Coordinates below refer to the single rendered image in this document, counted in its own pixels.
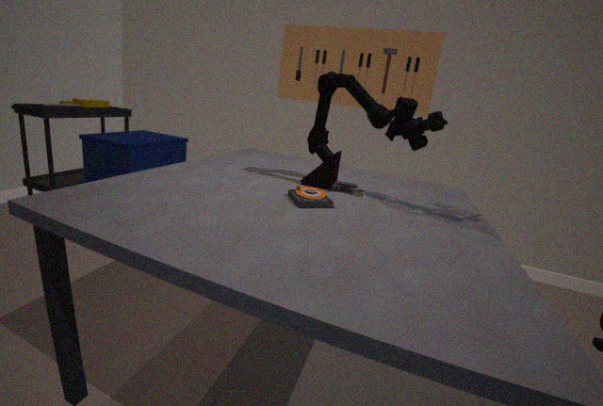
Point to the orange round plate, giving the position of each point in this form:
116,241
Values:
300,191

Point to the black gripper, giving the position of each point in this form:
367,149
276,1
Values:
435,122

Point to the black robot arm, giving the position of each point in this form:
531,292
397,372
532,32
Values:
378,115

